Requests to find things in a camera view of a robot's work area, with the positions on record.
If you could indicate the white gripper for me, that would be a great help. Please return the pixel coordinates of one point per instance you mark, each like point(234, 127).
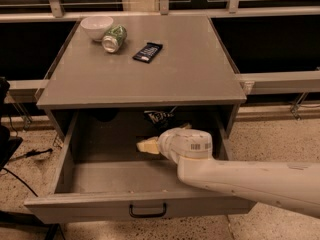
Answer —
point(170, 143)

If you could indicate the blue chip bag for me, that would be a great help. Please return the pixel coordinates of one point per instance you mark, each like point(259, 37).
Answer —
point(160, 119)

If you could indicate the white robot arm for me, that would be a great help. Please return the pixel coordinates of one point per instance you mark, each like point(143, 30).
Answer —
point(293, 186)

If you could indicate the grey cabinet counter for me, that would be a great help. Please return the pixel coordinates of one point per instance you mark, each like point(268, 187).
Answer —
point(191, 69)

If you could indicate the open grey top drawer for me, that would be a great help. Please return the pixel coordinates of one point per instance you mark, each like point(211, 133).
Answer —
point(100, 173)

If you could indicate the dark blue candy bar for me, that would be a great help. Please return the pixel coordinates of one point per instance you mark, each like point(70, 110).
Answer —
point(148, 52)

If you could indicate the green soda can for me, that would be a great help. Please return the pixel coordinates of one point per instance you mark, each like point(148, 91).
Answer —
point(114, 38)

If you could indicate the white ceramic bowl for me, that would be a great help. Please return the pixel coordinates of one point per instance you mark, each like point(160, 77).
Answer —
point(96, 26)

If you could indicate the black equipment at left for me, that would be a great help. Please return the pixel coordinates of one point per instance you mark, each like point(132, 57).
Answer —
point(8, 144)

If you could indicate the black drawer handle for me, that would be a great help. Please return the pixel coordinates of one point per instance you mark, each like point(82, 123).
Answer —
point(147, 212)

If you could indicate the metal railing frame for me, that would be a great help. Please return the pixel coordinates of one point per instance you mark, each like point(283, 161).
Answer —
point(282, 60)

